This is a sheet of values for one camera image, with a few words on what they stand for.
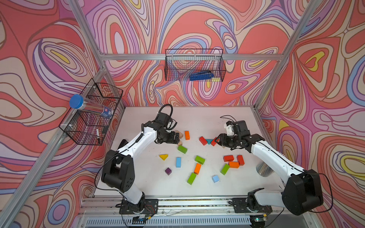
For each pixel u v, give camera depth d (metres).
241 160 0.89
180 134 1.01
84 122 0.73
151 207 0.73
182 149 0.96
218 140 0.76
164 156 0.89
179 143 0.96
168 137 0.76
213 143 0.96
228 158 0.89
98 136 0.72
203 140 0.97
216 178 0.81
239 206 0.74
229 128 0.77
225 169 0.86
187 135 0.99
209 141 0.96
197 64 0.95
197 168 0.85
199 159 0.89
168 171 0.84
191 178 0.82
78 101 0.62
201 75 0.91
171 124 0.74
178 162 0.89
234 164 0.87
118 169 0.45
